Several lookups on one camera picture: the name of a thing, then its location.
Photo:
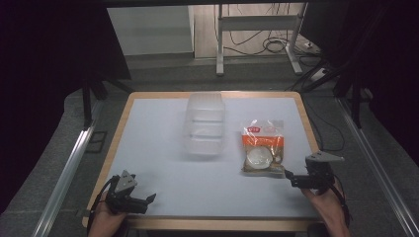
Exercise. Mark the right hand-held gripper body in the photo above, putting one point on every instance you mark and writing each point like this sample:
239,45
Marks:
318,173

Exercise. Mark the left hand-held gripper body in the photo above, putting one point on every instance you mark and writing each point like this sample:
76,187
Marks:
123,186

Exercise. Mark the person's left hand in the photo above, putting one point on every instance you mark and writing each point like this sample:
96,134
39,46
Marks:
105,222

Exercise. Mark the orange clear snack packet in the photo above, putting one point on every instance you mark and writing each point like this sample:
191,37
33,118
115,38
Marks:
263,148

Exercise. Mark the black stand leg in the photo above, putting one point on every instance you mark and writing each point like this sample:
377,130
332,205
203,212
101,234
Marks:
87,105
355,105

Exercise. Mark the clear plastic drawer box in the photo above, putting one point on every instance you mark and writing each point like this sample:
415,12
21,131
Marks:
205,123

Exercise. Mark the white power strip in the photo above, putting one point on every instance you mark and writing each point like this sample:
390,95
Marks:
320,74

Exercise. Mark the white metal stand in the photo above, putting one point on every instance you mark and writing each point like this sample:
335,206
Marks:
260,24

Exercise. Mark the white board panel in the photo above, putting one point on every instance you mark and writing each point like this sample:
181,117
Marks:
150,29

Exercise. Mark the black floor frame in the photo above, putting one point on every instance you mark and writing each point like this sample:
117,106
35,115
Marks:
96,141

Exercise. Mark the aluminium rail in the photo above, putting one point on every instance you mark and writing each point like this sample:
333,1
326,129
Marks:
378,164
62,184

